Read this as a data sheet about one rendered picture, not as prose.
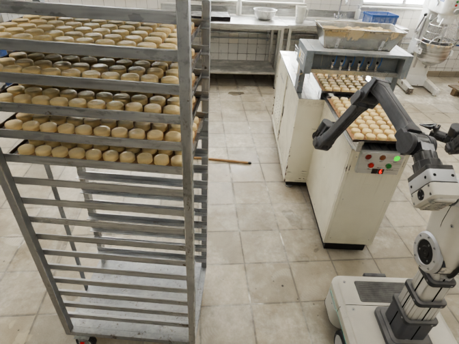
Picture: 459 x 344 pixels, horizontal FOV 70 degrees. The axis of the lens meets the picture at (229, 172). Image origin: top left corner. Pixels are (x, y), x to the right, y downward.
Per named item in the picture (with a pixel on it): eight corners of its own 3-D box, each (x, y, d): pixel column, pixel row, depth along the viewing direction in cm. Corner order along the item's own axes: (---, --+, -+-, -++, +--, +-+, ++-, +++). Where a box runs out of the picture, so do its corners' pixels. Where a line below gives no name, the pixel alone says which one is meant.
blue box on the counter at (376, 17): (370, 25, 461) (373, 14, 453) (360, 21, 485) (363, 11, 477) (396, 26, 466) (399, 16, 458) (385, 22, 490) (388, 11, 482)
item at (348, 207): (303, 190, 288) (326, 91, 237) (342, 192, 288) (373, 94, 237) (320, 251, 231) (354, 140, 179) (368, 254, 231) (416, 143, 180)
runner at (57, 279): (196, 289, 144) (196, 284, 142) (195, 294, 142) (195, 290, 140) (52, 276, 145) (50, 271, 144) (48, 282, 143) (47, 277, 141)
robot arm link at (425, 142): (423, 153, 106) (436, 156, 107) (416, 126, 110) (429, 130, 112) (402, 165, 114) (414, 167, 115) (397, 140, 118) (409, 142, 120)
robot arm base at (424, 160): (455, 169, 101) (432, 184, 112) (449, 146, 104) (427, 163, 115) (427, 168, 101) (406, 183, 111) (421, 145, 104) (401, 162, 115)
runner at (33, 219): (195, 229, 123) (195, 224, 122) (194, 235, 121) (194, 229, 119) (27, 216, 125) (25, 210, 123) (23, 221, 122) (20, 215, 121)
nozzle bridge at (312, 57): (291, 82, 266) (299, 38, 246) (380, 87, 267) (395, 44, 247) (298, 98, 239) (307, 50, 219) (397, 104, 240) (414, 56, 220)
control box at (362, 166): (354, 169, 191) (360, 149, 183) (395, 171, 191) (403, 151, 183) (355, 173, 188) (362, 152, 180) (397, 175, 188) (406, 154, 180)
